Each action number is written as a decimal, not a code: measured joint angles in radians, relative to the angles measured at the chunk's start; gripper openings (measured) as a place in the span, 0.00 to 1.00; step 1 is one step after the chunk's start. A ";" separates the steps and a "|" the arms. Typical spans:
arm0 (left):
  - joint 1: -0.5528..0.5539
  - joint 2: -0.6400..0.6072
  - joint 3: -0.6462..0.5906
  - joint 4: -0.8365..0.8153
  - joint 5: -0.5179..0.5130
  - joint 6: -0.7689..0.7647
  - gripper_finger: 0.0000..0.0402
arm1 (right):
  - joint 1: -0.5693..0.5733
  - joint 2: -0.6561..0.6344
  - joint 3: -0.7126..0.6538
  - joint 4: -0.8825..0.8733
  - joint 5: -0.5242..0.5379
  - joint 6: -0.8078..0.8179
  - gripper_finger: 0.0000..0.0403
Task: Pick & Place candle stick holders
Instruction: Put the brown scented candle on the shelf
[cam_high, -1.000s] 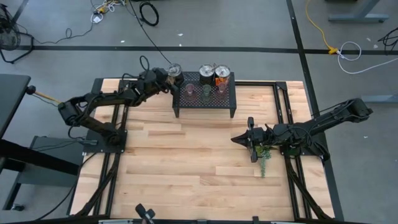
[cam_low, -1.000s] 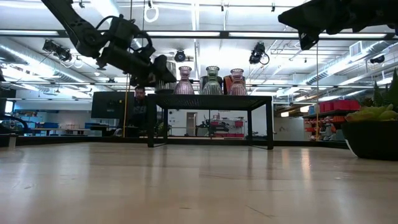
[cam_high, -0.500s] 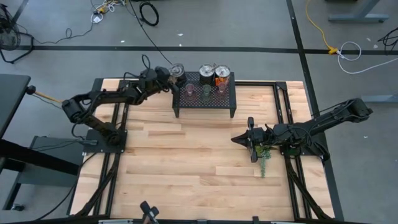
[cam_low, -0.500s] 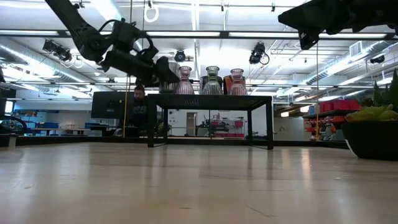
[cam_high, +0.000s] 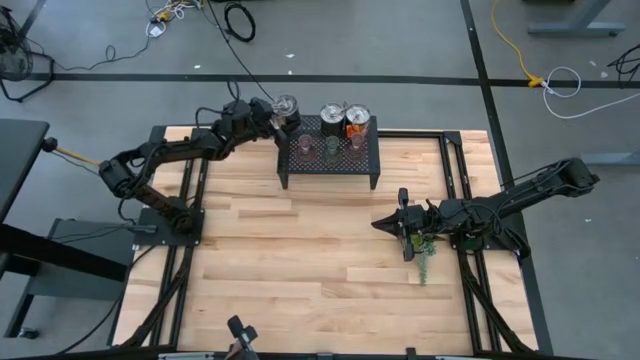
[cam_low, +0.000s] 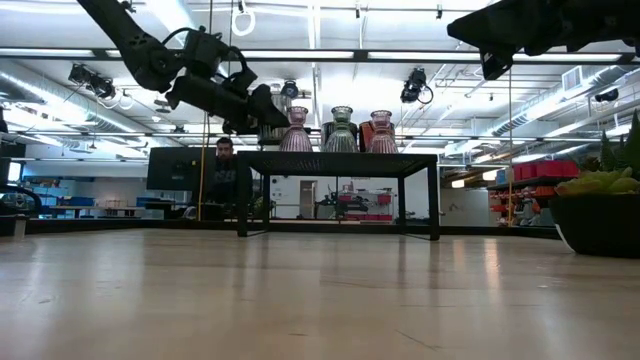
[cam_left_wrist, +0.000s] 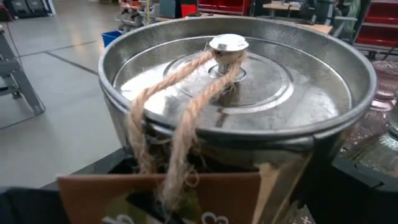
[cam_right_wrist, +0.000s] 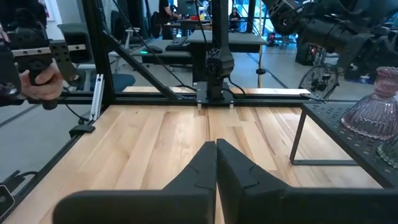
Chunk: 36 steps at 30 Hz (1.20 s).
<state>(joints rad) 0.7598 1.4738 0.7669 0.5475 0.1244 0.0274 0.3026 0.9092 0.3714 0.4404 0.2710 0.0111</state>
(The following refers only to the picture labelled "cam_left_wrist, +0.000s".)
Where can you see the pink ribbed glass candlestick holder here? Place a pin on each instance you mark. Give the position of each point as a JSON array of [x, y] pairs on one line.
[[385, 84]]

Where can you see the grey metal stand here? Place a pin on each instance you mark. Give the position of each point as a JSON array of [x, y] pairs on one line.
[[29, 93]]

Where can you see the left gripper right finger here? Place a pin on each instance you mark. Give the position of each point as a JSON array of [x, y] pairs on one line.
[[357, 202]]

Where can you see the wooden table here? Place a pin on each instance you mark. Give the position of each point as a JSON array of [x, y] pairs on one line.
[[317, 28]]

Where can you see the black cases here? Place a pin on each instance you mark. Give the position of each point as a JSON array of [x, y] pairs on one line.
[[28, 6]]

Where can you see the silver candle tin with twine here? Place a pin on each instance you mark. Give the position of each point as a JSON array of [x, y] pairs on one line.
[[248, 102]]

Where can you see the jute twine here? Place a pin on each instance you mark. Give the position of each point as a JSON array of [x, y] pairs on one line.
[[186, 118]]

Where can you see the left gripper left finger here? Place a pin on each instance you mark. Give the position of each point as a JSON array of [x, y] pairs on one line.
[[28, 207]]

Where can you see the blue bin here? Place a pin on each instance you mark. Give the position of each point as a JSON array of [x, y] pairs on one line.
[[110, 37]]

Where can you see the clear ribbed glass candlestick holder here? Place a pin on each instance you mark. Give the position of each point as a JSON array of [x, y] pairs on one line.
[[382, 155]]

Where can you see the equipment cart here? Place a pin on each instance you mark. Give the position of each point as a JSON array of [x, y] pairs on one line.
[[133, 15]]

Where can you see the red bin rack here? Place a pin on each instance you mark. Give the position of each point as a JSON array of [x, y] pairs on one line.
[[379, 34]]

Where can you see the red storage bins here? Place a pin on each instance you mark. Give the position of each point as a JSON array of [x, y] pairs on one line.
[[224, 6]]

